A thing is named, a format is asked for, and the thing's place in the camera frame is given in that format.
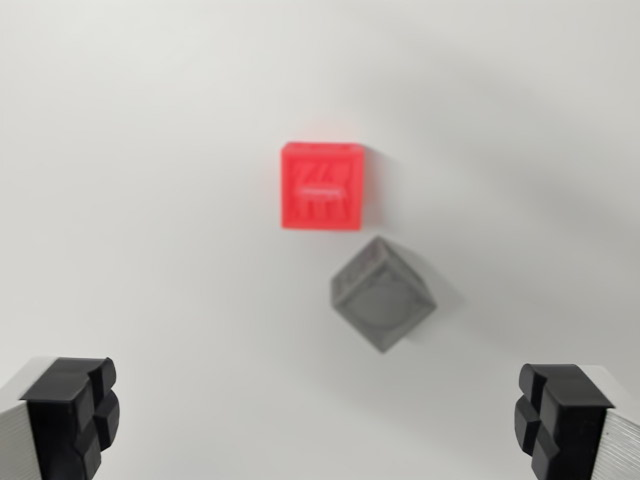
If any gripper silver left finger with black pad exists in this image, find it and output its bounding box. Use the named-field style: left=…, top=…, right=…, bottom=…
left=0, top=355, right=122, bottom=480

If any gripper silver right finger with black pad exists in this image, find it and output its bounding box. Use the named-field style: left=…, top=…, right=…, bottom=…
left=513, top=363, right=640, bottom=480

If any red soft toy cube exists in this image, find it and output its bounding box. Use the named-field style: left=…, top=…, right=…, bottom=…
left=278, top=141, right=366, bottom=234

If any grey soft toy cube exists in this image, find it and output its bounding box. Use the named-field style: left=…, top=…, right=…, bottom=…
left=329, top=235, right=435, bottom=355

